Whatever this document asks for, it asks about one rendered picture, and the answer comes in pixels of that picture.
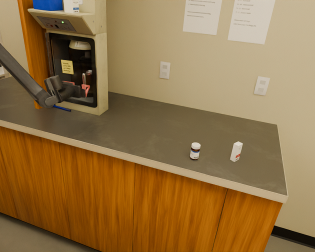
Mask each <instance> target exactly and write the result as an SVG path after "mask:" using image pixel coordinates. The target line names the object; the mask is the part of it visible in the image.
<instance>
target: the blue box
mask: <svg viewBox="0 0 315 252"><path fill-rule="evenodd" d="M32 1H33V8H34V9H35V10H43V11H62V10H63V3H62V0H32Z"/></svg>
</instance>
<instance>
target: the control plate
mask: <svg viewBox="0 0 315 252"><path fill-rule="evenodd" d="M37 17H38V19H39V20H40V21H41V22H42V23H43V24H44V26H45V27H46V28H50V29H58V30H65V31H73V32H76V30H75V29H74V27H73V26H72V24H71V23H70V22H69V20H67V19H58V18H50V17H42V16H37ZM55 21H57V22H55ZM62 22H63V23H62ZM47 25H48V26H47ZM51 25H53V27H51ZM55 25H57V26H58V27H59V28H57V27H56V26H55ZM60 26H62V27H60ZM68 27H69V28H68Z"/></svg>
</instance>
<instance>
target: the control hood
mask: <svg viewBox="0 0 315 252"><path fill-rule="evenodd" d="M28 12H29V13H30V14H31V15H32V16H33V17H34V19H35V20H36V21H37V22H38V23H39V24H40V25H41V27H42V28H44V29H51V30H59V31H66V32H73V33H81V34H88V35H95V34H96V19H95V14H94V13H85V12H78V13H70V12H65V11H64V10H55V11H47V10H38V9H34V8H29V9H28ZM37 16H38V17H46V18H55V19H63V20H69V22H70V23H71V25H72V26H73V27H74V29H75V30H76V31H69V30H61V29H54V28H46V27H45V26H44V24H43V23H42V22H41V21H40V20H39V19H38V17H37Z"/></svg>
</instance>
